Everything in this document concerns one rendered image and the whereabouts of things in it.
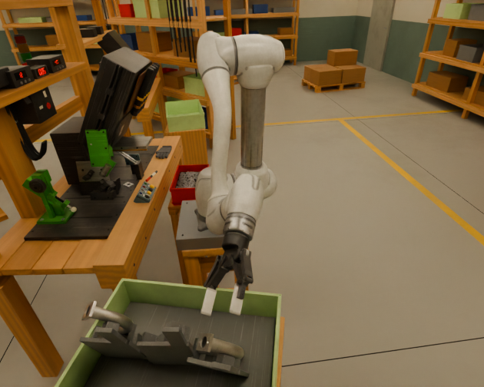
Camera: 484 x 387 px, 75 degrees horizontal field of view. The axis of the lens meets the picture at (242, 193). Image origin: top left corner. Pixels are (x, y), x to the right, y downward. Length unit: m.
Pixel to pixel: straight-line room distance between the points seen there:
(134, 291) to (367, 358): 1.48
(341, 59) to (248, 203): 7.31
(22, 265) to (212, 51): 1.24
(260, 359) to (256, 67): 1.01
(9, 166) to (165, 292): 1.05
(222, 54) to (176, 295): 0.90
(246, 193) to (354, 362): 1.54
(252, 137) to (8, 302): 1.39
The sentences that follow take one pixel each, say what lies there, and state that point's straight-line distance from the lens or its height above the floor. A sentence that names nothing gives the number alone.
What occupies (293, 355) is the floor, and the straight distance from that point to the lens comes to 2.19.
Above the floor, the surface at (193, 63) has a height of 1.16.
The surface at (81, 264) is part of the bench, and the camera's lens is 1.61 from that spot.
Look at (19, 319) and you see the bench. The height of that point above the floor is 0.54.
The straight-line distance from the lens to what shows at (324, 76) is 7.50.
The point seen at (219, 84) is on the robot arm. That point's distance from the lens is 1.12.
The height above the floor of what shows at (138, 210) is 0.90.
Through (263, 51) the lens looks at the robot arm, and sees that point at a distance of 1.22.
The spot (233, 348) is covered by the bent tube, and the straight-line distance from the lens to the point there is 0.88.
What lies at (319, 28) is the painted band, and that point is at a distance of 11.38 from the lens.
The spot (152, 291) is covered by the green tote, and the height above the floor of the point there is 0.92.
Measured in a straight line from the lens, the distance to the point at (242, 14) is 10.21.
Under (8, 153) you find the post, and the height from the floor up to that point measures 1.26.
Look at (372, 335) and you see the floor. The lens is 2.37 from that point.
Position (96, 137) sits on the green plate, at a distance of 1.95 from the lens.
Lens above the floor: 1.87
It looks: 32 degrees down
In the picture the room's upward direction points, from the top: 2 degrees counter-clockwise
